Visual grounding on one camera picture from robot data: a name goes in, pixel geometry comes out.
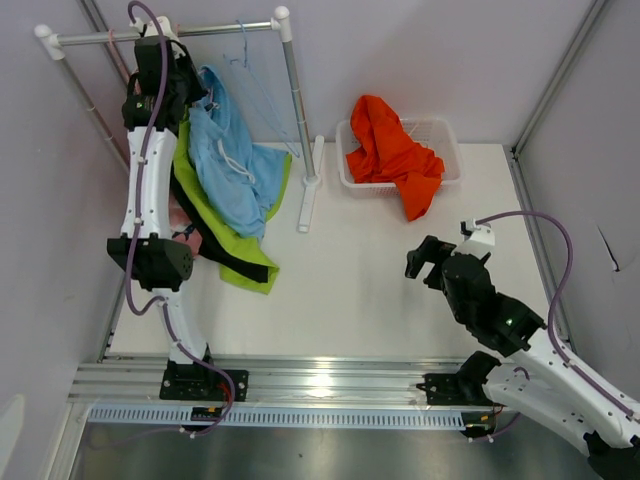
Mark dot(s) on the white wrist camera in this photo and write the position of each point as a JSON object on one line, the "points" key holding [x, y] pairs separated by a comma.
{"points": [[152, 27], [478, 239]]}

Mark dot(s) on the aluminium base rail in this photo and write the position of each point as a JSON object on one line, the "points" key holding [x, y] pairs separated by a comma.
{"points": [[285, 382]]}

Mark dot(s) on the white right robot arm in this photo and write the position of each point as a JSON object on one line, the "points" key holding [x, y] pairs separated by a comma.
{"points": [[519, 367]]}

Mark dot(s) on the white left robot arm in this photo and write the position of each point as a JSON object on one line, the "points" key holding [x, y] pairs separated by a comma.
{"points": [[156, 266]]}

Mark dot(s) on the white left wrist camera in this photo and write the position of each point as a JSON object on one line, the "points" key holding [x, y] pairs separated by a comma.
{"points": [[152, 27]]}

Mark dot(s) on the metal clothes rack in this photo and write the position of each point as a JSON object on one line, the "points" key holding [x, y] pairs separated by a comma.
{"points": [[311, 148]]}

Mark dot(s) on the white slotted cable duct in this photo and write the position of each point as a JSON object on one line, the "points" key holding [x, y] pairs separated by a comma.
{"points": [[247, 416]]}

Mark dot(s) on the orange shorts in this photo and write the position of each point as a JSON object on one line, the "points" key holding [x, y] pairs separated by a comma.
{"points": [[387, 154]]}

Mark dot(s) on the black shorts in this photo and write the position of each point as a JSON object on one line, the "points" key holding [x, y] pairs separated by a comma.
{"points": [[210, 247]]}

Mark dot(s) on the white plastic basket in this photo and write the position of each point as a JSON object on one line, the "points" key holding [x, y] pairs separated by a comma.
{"points": [[430, 132]]}

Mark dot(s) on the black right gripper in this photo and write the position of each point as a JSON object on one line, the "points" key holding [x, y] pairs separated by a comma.
{"points": [[430, 251]]}

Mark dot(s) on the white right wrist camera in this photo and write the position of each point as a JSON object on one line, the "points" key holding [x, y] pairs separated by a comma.
{"points": [[478, 239]]}

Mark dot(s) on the pink patterned shorts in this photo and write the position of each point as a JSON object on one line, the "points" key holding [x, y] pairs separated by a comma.
{"points": [[182, 228]]}

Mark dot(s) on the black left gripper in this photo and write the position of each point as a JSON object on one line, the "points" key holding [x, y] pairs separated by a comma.
{"points": [[197, 90]]}

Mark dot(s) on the lime green shorts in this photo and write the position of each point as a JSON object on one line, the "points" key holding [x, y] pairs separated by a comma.
{"points": [[250, 249]]}

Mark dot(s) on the blue wire hanger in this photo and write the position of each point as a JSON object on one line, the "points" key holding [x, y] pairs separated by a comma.
{"points": [[256, 94]]}

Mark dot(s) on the light blue shorts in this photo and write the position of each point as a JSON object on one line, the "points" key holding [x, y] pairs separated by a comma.
{"points": [[243, 181]]}

